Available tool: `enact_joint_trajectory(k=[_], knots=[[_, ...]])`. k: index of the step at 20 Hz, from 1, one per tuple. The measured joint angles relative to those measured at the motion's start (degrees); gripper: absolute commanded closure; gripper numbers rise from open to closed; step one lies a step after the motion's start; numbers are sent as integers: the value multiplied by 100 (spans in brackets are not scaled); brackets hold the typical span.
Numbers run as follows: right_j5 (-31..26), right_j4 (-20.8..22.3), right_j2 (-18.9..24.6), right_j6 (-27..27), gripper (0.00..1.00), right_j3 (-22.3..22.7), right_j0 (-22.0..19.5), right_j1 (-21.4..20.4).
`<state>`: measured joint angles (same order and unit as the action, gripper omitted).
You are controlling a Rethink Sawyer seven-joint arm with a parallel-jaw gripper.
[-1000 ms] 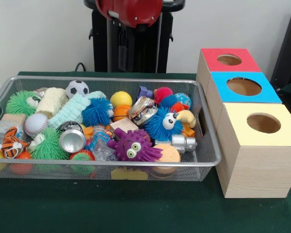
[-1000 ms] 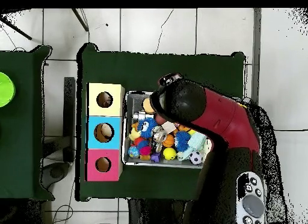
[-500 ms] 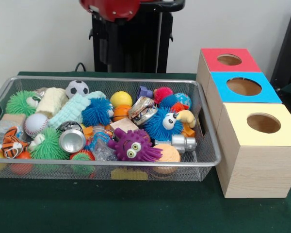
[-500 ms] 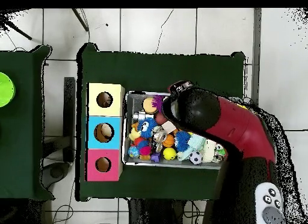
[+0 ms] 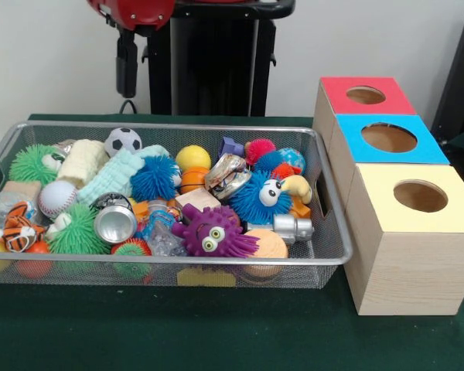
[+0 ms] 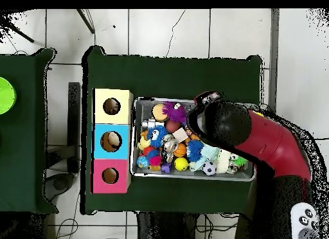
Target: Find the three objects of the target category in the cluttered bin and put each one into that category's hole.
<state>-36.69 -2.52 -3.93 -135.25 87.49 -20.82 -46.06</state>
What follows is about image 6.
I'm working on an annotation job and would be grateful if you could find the green covered side table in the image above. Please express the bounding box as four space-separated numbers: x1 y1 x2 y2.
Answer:
0 48 57 215

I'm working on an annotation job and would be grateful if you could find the yellow ball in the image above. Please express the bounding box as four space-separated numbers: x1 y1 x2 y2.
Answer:
173 156 190 173

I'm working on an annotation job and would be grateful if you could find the black and white soccer ball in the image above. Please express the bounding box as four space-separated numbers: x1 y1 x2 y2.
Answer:
202 161 218 177

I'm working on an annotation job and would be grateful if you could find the brown toy football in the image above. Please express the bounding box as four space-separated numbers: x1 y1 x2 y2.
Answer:
165 120 182 134

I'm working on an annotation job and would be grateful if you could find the blue fuzzy monster toy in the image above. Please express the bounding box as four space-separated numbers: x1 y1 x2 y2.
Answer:
147 125 170 149

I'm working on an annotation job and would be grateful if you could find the dark green tablecloth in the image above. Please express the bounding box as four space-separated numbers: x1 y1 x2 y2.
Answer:
81 46 263 220

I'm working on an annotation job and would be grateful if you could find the purple spiky ball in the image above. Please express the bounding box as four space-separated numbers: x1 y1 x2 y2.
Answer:
162 100 189 125

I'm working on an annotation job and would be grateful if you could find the wooden three-hole box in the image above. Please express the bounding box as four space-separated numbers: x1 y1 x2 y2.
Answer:
91 87 134 195

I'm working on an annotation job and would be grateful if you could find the clear mesh bin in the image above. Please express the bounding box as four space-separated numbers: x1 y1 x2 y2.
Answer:
132 97 260 183

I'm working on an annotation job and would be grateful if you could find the mint green knit cloth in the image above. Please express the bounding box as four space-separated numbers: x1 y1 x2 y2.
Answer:
193 144 221 172

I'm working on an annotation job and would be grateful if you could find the black tripod leg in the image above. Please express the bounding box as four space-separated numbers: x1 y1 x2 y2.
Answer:
76 8 96 34
0 15 35 44

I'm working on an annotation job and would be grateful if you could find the cream knit cloth roll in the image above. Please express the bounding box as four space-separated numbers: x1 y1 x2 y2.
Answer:
216 149 233 174

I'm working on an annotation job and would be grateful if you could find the green spiky ball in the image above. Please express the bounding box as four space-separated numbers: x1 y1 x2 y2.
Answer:
230 154 249 167

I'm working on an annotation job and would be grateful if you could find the black upright bar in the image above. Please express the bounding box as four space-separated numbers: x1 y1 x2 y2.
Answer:
67 82 82 174

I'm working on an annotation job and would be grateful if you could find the lime green round object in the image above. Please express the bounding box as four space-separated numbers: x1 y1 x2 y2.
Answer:
0 76 17 116

